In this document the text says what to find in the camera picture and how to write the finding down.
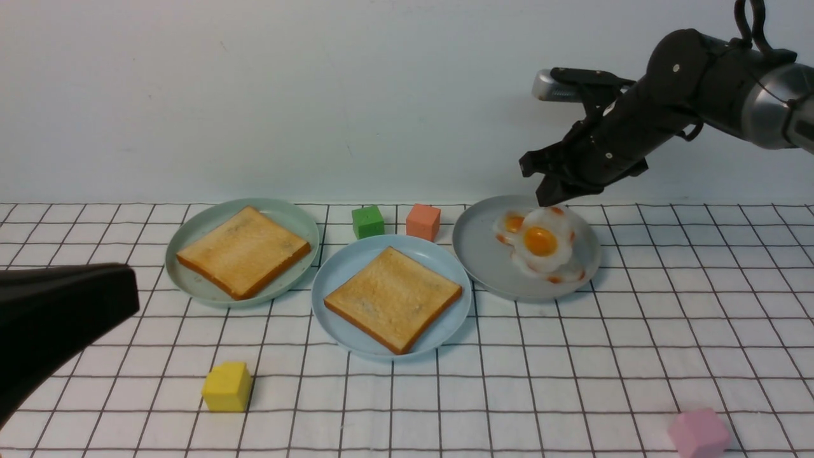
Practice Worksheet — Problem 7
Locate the fried egg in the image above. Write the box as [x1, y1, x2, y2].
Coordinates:
[492, 211, 529, 247]
[514, 207, 575, 274]
[511, 252, 586, 284]

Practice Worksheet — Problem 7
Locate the light blue plate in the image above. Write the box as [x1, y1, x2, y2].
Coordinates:
[312, 235, 474, 362]

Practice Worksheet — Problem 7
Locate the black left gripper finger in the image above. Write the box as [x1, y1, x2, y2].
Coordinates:
[1, 263, 140, 424]

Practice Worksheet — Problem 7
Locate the toast slice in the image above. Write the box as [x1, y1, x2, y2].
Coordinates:
[323, 246, 464, 356]
[175, 205, 312, 300]

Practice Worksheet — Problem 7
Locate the yellow block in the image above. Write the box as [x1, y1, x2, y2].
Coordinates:
[201, 361, 253, 413]

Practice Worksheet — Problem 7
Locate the grey plate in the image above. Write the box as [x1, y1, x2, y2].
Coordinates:
[452, 195, 603, 303]

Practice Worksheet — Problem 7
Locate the green cube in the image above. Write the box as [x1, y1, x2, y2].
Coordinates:
[351, 205, 385, 240]

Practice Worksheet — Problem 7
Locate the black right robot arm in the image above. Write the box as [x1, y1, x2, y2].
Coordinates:
[518, 29, 813, 207]

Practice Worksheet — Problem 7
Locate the orange cube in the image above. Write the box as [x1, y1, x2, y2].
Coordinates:
[405, 203, 441, 242]

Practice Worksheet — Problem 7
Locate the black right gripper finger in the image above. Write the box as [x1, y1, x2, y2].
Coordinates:
[537, 174, 603, 207]
[518, 141, 567, 179]

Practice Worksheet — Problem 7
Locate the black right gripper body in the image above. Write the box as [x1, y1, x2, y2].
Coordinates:
[562, 78, 694, 188]

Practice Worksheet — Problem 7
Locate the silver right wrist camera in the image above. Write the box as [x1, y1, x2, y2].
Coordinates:
[532, 69, 582, 102]

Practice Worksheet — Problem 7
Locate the pink block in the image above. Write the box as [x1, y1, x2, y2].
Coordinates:
[668, 408, 731, 457]

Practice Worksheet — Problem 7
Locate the pale green plate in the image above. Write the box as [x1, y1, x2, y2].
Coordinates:
[165, 198, 322, 308]

